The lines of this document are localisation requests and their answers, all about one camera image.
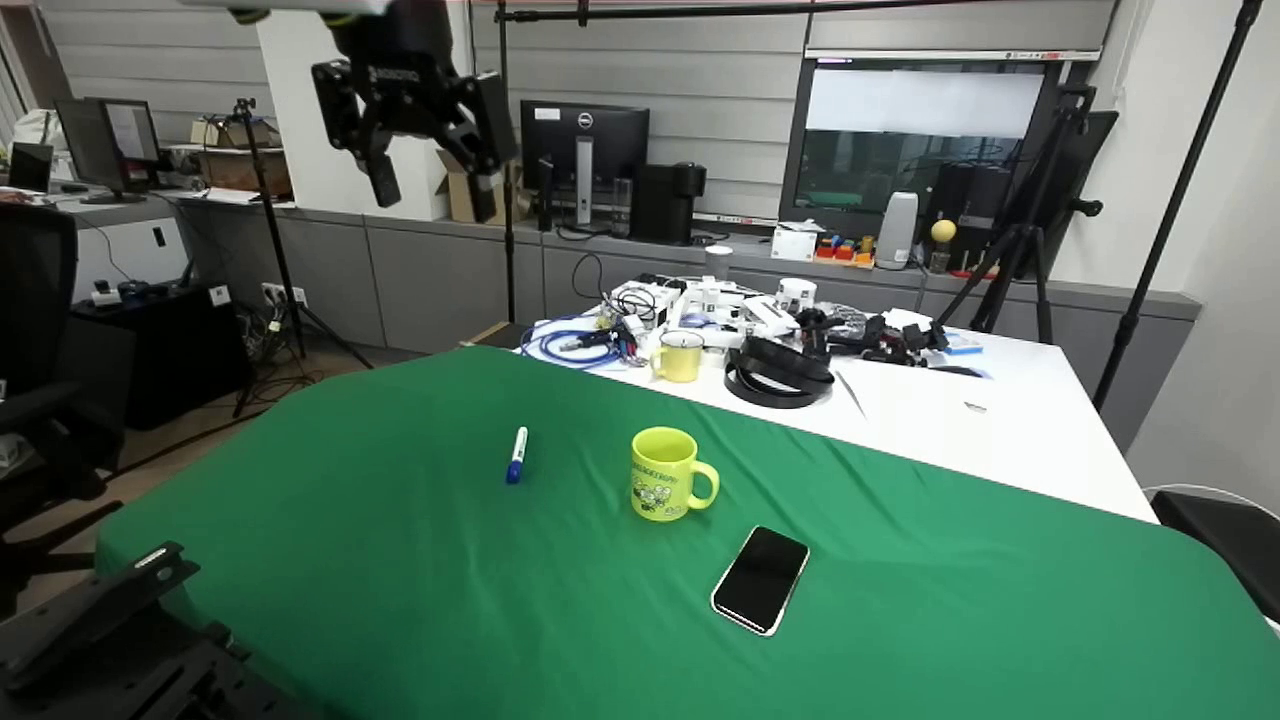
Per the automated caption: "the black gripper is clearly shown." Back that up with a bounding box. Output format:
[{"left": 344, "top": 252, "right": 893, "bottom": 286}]
[{"left": 307, "top": 0, "right": 520, "bottom": 227}]

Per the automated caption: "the white marker with blue cap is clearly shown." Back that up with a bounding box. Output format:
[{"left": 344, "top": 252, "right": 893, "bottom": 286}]
[{"left": 500, "top": 424, "right": 532, "bottom": 487}]

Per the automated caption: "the yellow printed mug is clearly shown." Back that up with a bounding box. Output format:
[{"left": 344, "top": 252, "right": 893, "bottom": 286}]
[{"left": 629, "top": 424, "right": 724, "bottom": 527}]

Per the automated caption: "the brown cardboard box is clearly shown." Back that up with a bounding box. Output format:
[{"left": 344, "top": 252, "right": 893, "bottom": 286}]
[{"left": 437, "top": 143, "right": 500, "bottom": 227}]

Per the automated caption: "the vertical black pole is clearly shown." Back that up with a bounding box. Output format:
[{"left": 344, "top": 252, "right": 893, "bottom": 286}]
[{"left": 490, "top": 0, "right": 520, "bottom": 337}]

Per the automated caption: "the black computer monitor with stand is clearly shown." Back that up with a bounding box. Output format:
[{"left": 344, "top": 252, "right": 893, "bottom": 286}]
[{"left": 515, "top": 97, "right": 652, "bottom": 234}]

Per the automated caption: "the black speaker box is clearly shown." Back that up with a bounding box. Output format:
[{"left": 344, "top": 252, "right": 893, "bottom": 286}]
[{"left": 629, "top": 160, "right": 713, "bottom": 247}]

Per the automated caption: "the small grey desk monitor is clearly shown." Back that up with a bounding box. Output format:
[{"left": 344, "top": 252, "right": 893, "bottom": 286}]
[{"left": 61, "top": 92, "right": 172, "bottom": 200}]

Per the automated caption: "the white parts clutter pile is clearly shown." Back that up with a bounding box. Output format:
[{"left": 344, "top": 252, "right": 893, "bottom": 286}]
[{"left": 585, "top": 272, "right": 824, "bottom": 354}]

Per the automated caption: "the pale yellow plastic cup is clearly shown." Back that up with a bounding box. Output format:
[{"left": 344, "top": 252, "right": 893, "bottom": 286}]
[{"left": 652, "top": 334, "right": 708, "bottom": 389}]

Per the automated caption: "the white tissue box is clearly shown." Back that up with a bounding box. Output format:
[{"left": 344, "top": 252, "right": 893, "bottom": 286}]
[{"left": 767, "top": 216, "right": 824, "bottom": 266}]

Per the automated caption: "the black office chair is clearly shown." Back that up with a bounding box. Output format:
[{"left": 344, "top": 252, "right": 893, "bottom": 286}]
[{"left": 0, "top": 200, "right": 136, "bottom": 616}]

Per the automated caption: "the green table cloth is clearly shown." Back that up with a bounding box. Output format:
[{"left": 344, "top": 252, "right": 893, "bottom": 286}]
[{"left": 90, "top": 344, "right": 1280, "bottom": 720}]

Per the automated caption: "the white cylindrical device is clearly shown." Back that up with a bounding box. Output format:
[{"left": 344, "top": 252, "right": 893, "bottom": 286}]
[{"left": 871, "top": 187, "right": 925, "bottom": 272}]

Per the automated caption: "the dark glass window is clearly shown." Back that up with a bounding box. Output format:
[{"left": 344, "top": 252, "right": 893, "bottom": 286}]
[{"left": 785, "top": 53, "right": 1103, "bottom": 252}]

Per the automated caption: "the thin pen on table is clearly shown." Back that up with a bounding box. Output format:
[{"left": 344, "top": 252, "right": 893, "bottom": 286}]
[{"left": 830, "top": 367, "right": 871, "bottom": 417}]

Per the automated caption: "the black gear clutter pile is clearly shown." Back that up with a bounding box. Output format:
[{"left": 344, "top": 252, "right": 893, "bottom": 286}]
[{"left": 797, "top": 306, "right": 984, "bottom": 377}]

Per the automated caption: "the black smartphone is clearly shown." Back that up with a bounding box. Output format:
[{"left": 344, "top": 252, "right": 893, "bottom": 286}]
[{"left": 708, "top": 525, "right": 816, "bottom": 639}]

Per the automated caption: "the black easel tripod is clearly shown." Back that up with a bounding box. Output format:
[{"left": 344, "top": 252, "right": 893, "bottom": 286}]
[{"left": 930, "top": 84, "right": 1118, "bottom": 349}]

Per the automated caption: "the slanted black stand pole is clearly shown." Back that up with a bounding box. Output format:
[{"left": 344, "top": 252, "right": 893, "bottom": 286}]
[{"left": 1092, "top": 0, "right": 1266, "bottom": 414}]

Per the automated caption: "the black chair with white rim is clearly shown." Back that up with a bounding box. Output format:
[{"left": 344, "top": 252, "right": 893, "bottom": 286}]
[{"left": 1148, "top": 481, "right": 1280, "bottom": 633}]

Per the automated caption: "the thin black camera tripod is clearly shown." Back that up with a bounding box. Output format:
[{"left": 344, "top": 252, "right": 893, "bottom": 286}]
[{"left": 222, "top": 97, "right": 374, "bottom": 421}]

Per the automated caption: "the black looped wall cable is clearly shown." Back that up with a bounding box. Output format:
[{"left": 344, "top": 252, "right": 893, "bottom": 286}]
[{"left": 567, "top": 244, "right": 616, "bottom": 314}]

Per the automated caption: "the blue coiled cable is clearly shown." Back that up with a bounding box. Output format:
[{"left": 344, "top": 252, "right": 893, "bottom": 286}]
[{"left": 529, "top": 316, "right": 632, "bottom": 374}]

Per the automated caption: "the black coiled cable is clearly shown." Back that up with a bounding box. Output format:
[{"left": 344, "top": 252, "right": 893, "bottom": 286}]
[{"left": 719, "top": 334, "right": 838, "bottom": 414}]

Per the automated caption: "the black tilted camera bracket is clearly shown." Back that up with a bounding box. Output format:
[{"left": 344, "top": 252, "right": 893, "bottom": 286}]
[{"left": 0, "top": 536, "right": 203, "bottom": 700}]

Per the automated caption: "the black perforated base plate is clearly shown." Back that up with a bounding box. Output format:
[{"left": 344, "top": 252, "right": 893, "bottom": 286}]
[{"left": 75, "top": 616, "right": 315, "bottom": 720}]

